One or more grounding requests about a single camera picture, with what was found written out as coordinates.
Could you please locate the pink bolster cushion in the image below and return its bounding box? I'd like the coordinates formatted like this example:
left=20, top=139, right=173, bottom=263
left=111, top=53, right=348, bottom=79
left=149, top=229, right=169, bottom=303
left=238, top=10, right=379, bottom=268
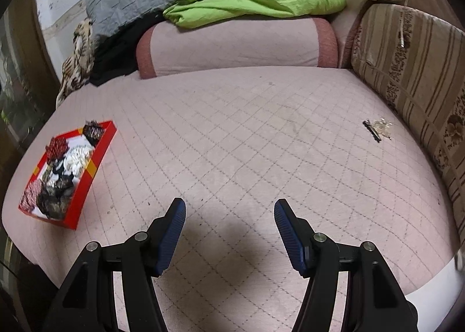
left=136, top=17, right=339, bottom=80

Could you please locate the wooden glass cabinet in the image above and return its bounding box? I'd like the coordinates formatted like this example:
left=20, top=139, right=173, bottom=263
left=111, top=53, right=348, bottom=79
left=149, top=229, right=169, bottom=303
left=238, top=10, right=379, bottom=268
left=0, top=0, right=59, bottom=158

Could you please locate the red shallow box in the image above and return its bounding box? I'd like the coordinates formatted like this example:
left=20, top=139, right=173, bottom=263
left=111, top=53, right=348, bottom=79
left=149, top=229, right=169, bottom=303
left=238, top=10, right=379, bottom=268
left=18, top=120, right=117, bottom=231

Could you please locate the brown furry scrunchie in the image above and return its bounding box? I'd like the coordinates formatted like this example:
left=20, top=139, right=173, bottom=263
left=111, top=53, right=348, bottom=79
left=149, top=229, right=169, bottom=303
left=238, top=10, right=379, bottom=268
left=36, top=177, right=77, bottom=220

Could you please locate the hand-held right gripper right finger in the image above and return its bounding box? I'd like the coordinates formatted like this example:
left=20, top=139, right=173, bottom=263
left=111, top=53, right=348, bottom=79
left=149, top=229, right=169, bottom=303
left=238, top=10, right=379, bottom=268
left=273, top=198, right=416, bottom=332

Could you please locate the black cloth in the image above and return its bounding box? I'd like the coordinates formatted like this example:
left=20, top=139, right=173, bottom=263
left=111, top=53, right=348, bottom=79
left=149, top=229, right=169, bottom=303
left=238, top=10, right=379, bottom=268
left=89, top=14, right=168, bottom=87

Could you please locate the tiger print fabric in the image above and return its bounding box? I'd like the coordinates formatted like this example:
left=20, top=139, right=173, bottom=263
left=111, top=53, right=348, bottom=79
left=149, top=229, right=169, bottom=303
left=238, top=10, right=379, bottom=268
left=55, top=18, right=96, bottom=109

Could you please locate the striped brown cushion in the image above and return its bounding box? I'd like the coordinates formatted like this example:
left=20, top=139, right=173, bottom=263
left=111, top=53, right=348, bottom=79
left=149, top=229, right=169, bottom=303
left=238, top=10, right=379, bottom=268
left=350, top=3, right=465, bottom=238

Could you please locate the black hairpin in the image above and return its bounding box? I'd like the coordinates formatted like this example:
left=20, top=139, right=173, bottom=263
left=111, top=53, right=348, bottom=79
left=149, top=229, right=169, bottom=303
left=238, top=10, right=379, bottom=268
left=362, top=119, right=382, bottom=143

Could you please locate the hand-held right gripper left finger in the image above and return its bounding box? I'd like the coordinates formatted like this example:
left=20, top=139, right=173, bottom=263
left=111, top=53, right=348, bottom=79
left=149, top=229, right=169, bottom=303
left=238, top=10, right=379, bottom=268
left=44, top=198, right=187, bottom=332

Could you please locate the dark red dotted scrunchie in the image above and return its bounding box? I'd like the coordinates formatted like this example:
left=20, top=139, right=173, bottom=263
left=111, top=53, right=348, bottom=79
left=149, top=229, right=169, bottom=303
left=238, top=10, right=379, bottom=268
left=44, top=137, right=69, bottom=162

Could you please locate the pink plaid scrunchie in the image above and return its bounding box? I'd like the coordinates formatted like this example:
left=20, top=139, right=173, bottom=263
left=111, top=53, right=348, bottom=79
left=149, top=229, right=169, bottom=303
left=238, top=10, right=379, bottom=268
left=20, top=181, right=46, bottom=213

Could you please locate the black hair claw clip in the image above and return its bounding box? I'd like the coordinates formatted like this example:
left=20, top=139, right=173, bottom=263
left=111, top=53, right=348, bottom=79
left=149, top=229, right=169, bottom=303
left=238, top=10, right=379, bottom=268
left=49, top=163, right=73, bottom=182

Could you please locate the dark striped scrunchie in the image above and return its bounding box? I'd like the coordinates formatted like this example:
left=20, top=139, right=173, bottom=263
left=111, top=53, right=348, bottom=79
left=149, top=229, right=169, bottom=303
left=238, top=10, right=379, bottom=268
left=82, top=120, right=107, bottom=144

